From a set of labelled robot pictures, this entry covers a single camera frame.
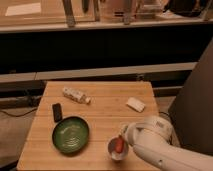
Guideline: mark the green round plate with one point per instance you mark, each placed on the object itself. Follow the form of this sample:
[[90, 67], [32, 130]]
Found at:
[[71, 135]]

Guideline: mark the black phone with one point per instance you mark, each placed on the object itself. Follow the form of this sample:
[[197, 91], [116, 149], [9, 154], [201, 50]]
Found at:
[[57, 112]]

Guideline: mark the white paper sheet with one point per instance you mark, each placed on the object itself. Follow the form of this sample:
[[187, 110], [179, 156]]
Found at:
[[23, 9]]

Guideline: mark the white ceramic cup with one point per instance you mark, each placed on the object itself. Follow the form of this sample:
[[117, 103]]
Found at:
[[113, 154]]

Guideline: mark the wooden table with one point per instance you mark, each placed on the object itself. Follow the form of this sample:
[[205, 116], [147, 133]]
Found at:
[[106, 114]]

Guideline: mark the white rectangular block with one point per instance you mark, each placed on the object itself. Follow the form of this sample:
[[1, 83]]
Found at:
[[135, 104]]

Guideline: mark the red pepper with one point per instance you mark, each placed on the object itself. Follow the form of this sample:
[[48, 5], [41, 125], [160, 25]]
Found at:
[[119, 144]]

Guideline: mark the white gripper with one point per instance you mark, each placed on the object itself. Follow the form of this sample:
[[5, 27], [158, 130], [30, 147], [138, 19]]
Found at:
[[127, 133]]

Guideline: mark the dark panel at right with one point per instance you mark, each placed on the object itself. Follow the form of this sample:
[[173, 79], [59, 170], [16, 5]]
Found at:
[[192, 110]]

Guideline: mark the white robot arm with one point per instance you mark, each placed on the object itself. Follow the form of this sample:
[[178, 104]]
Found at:
[[149, 139]]

